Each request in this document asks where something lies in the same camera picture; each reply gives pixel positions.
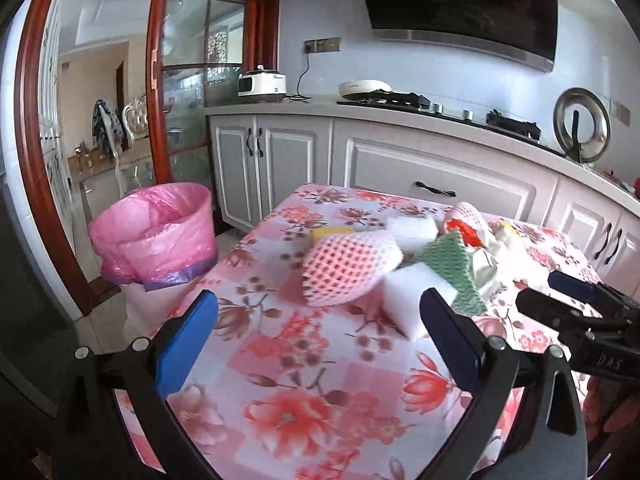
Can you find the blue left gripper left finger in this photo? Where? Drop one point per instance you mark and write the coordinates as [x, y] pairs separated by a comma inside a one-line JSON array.
[[181, 340]]

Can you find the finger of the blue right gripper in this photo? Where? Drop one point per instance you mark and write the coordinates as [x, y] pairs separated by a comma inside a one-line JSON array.
[[555, 309], [575, 287]]

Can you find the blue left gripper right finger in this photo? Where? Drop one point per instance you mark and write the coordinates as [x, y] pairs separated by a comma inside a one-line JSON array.
[[458, 341]]

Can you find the crumpled white paper trash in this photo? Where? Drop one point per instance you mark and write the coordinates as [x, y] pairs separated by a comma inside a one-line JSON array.
[[499, 258]]

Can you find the pink lined trash bin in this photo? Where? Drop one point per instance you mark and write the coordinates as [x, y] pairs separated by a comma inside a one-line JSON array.
[[155, 244]]

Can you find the white kitchen cabinets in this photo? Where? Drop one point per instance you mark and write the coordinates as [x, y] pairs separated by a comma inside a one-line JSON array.
[[260, 159]]

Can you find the person's right hand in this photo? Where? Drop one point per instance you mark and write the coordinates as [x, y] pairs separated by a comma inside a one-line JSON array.
[[598, 411]]

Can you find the green patterned cloth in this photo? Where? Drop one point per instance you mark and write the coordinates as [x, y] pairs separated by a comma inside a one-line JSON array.
[[449, 259]]

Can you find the pink net with orange item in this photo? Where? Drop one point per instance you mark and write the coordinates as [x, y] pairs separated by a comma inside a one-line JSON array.
[[470, 224]]

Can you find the small white foam block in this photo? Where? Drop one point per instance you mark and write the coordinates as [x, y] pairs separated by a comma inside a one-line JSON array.
[[412, 234]]

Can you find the pink foam fruit net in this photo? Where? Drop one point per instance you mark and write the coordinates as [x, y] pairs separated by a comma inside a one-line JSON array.
[[345, 267]]

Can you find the steel pot lid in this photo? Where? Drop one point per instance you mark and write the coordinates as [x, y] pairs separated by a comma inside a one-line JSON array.
[[581, 125]]

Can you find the yellow sponge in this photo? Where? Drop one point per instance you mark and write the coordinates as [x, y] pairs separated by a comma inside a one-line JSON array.
[[317, 235]]

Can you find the black gas stove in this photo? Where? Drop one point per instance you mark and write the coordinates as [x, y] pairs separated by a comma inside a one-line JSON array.
[[417, 104]]

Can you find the white dining chair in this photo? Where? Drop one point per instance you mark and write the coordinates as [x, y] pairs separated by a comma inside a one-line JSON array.
[[134, 165]]

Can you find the white rice cooker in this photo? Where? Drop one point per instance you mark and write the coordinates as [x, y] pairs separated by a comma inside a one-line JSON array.
[[262, 85]]

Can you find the black range hood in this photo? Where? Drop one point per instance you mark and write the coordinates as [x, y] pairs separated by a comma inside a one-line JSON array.
[[523, 31]]

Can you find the wooden glass sliding door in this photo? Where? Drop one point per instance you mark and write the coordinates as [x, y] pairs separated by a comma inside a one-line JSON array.
[[195, 52]]

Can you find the wall power outlet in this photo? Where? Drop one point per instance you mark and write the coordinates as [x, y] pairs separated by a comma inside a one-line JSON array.
[[323, 45]]

